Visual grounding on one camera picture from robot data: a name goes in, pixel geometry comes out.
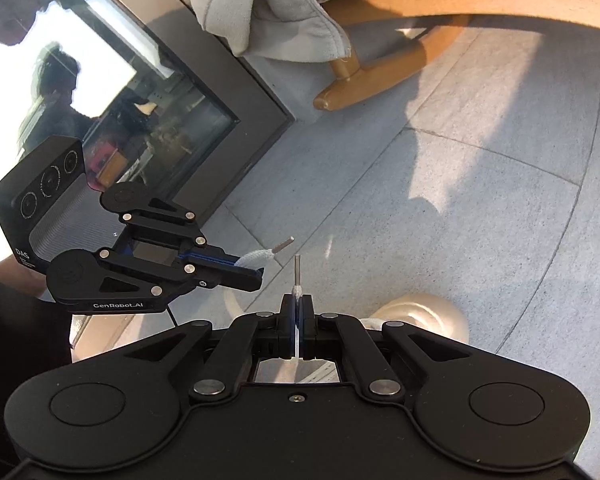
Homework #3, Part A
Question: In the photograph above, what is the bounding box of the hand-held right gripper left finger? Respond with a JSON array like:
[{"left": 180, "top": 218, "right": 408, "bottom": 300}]
[{"left": 90, "top": 294, "right": 297, "bottom": 400}]

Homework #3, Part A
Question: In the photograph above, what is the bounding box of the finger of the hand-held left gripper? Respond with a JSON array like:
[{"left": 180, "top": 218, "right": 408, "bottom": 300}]
[
  {"left": 72, "top": 252, "right": 263, "bottom": 315},
  {"left": 121, "top": 197, "right": 238, "bottom": 262}
]

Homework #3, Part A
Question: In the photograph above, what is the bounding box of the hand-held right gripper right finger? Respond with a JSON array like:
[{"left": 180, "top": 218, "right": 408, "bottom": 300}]
[{"left": 300, "top": 294, "right": 506, "bottom": 400}]

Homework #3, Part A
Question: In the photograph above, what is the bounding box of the white shoelace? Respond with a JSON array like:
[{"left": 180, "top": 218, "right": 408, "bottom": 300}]
[{"left": 235, "top": 237, "right": 303, "bottom": 358}]

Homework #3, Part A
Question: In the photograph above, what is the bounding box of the dark framed glass door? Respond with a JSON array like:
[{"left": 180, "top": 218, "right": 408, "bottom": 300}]
[{"left": 0, "top": 0, "right": 297, "bottom": 266}]

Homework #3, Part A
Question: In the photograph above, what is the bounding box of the person's black garment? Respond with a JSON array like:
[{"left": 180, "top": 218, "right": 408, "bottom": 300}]
[{"left": 0, "top": 260, "right": 76, "bottom": 466}]

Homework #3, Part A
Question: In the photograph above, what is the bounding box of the beige fleece cloth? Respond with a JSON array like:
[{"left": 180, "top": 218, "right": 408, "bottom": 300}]
[{"left": 187, "top": 0, "right": 353, "bottom": 61}]

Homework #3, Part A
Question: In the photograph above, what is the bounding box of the wooden rocking chair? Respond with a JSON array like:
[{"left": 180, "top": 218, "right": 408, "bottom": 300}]
[{"left": 314, "top": 0, "right": 600, "bottom": 111}]

